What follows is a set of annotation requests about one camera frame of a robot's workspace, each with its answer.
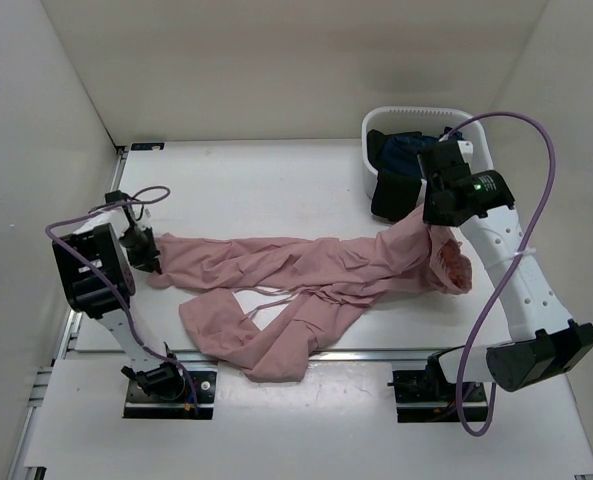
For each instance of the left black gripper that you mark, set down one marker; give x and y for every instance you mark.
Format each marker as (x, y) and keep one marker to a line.
(147, 262)

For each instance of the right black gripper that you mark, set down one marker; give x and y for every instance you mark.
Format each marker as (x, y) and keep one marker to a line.
(430, 216)

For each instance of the pink trousers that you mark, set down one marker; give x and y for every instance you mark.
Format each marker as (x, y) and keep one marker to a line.
(265, 304)

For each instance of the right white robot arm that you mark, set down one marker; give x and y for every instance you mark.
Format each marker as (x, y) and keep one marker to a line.
(545, 341)

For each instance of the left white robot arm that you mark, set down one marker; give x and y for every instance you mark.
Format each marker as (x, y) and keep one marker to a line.
(151, 363)

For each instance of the black trousers over basket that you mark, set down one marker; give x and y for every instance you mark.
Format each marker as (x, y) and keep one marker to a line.
(395, 196)

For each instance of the blue trousers in basket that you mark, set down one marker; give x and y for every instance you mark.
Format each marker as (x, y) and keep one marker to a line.
(399, 153)

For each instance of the white plastic basket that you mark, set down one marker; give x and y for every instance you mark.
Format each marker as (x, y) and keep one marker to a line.
(443, 124)

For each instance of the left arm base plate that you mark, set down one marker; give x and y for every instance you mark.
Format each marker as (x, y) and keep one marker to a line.
(176, 405)

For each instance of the aluminium table edge rail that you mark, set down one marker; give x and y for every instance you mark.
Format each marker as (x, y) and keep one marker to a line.
(89, 262)

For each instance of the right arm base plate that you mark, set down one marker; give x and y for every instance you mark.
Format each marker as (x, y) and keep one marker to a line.
(421, 400)

